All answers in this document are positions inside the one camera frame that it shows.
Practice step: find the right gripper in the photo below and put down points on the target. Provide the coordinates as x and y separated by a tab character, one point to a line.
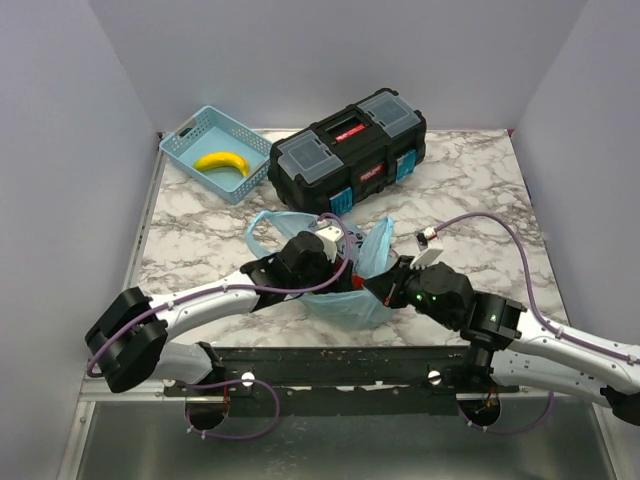
388	287

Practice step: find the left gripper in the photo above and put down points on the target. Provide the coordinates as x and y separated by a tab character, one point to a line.
329	267

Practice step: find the light blue plastic bag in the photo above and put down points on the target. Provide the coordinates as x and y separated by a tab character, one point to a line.
371	255

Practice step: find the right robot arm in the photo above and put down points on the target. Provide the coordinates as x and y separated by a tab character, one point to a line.
517	346

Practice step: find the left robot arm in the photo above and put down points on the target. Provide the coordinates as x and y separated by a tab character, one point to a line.
134	340

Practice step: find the red fake fruit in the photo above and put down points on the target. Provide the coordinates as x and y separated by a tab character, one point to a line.
357	282

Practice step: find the yellow fake banana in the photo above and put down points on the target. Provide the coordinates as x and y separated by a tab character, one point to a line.
222	159

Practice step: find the black plastic toolbox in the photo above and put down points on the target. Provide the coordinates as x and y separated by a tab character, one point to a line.
338	162

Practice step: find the light blue plastic basket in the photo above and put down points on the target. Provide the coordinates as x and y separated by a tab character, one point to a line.
210	130

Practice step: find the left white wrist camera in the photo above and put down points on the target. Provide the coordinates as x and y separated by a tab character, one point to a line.
330	235

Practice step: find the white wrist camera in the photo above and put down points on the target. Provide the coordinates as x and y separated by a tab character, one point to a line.
330	235
430	248

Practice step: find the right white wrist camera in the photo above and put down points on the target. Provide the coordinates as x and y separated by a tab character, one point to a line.
430	248

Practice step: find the black mounting rail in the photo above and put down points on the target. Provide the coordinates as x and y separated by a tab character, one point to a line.
343	381

